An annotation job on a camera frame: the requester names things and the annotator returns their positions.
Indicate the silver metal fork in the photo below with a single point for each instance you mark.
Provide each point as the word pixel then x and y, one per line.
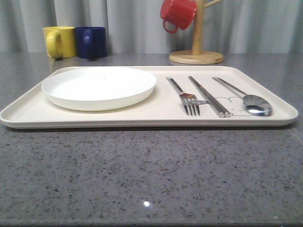
pixel 189 101

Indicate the white round plate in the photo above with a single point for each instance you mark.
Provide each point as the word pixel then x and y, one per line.
pixel 99 88

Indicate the silver metal spoon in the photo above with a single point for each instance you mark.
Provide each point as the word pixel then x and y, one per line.
pixel 253 104

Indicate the cream rabbit serving tray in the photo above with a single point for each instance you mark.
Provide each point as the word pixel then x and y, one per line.
pixel 162 108

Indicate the wooden mug tree stand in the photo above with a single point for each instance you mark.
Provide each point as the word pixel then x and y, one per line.
pixel 196 56

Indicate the grey pleated curtain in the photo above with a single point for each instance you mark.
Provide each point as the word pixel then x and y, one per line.
pixel 135 26

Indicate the dark blue mug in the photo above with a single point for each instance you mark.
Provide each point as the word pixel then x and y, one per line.
pixel 91 42

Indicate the red ribbed mug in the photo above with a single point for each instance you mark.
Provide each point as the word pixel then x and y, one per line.
pixel 177 14

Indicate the yellow mug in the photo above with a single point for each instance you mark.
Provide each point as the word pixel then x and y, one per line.
pixel 60 41

